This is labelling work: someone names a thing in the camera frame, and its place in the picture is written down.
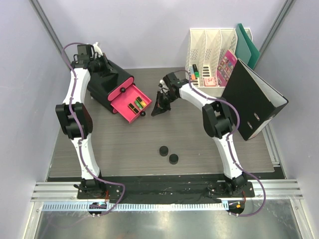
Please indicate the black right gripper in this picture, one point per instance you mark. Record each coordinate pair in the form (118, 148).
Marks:
(160, 107)

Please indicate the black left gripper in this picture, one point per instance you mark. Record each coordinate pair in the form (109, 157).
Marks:
(105, 63)

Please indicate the green lip balm tube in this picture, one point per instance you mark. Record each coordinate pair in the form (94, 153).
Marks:
(138, 105)

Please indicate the gold black lipstick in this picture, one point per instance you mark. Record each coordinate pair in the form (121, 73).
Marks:
(133, 108)
(141, 102)

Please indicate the black drawer cabinet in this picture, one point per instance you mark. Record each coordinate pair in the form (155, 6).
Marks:
(102, 82)

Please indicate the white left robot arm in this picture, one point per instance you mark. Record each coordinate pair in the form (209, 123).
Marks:
(75, 121)

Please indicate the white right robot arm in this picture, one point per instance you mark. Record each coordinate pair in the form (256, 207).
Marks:
(217, 123)

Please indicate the pink sticky note pad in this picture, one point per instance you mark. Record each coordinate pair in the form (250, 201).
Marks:
(210, 82)

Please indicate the white mesh file organizer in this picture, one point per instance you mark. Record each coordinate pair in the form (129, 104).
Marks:
(206, 47)

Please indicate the pink sticker booklet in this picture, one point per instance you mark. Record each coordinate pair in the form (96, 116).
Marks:
(225, 68)

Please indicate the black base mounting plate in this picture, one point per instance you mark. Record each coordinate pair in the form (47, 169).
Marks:
(171, 189)

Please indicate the black lever arch binder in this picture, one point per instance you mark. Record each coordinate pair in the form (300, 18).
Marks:
(256, 101)

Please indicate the teal plastic folder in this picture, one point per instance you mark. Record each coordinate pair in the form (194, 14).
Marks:
(245, 49)

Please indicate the aluminium frame rail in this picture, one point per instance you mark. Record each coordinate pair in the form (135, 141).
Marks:
(62, 196)

